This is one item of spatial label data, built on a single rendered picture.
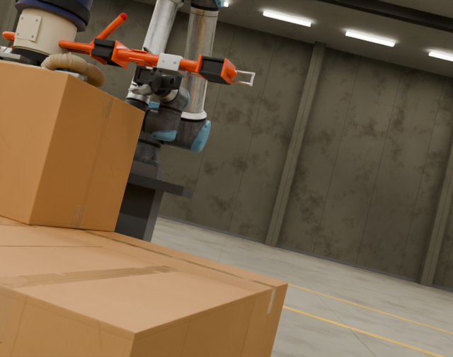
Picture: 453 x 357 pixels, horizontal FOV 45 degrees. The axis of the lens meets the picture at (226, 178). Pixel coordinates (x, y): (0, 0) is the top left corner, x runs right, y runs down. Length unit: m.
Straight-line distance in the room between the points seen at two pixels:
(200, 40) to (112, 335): 1.69
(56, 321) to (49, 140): 0.81
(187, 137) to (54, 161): 0.96
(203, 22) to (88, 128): 0.83
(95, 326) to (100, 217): 1.03
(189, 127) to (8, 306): 1.66
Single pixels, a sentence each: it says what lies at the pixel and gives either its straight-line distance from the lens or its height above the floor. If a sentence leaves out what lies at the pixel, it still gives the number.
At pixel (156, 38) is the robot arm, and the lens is 2.15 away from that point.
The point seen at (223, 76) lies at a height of 1.05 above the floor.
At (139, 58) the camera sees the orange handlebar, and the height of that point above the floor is 1.06.
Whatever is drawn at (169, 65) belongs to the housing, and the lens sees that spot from 1.56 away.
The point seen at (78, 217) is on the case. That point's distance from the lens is 1.61.
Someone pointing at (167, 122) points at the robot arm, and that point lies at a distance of 2.02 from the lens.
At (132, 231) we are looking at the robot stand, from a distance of 2.30.
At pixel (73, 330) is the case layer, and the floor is 0.52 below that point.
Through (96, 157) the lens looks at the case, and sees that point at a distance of 1.62.
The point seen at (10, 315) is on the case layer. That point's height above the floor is 0.51.
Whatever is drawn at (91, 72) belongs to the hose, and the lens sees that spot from 1.74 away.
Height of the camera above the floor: 0.71
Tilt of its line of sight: 3 degrees up
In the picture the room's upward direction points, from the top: 14 degrees clockwise
